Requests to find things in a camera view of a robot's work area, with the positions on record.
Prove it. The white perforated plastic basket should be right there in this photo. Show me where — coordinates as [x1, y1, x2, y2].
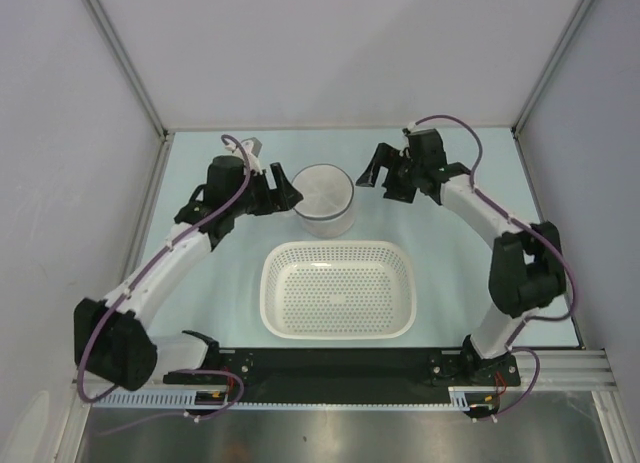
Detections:
[260, 240, 417, 341]

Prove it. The white mesh laundry bag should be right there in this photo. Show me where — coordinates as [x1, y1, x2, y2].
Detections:
[293, 164, 356, 239]

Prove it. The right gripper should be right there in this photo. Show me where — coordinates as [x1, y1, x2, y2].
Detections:
[356, 143, 423, 204]

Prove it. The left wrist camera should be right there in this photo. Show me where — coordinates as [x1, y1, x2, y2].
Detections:
[241, 137, 263, 174]

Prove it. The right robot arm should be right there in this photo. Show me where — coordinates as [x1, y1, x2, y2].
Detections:
[356, 129, 567, 384]

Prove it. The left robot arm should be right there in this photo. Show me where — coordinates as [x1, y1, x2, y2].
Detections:
[73, 156, 303, 391]

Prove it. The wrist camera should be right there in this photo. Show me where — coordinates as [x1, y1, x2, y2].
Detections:
[402, 122, 425, 138]
[241, 137, 263, 174]

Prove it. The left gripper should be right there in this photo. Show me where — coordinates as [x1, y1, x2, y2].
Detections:
[229, 163, 302, 218]

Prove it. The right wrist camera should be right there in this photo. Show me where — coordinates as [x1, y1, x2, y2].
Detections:
[402, 122, 425, 138]

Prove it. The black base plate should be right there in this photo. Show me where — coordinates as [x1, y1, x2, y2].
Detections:
[164, 346, 521, 392]

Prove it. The white cable duct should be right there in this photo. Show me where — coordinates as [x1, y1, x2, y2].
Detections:
[93, 388, 495, 412]

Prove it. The aluminium frame rail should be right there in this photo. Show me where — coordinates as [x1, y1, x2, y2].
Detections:
[515, 349, 617, 392]

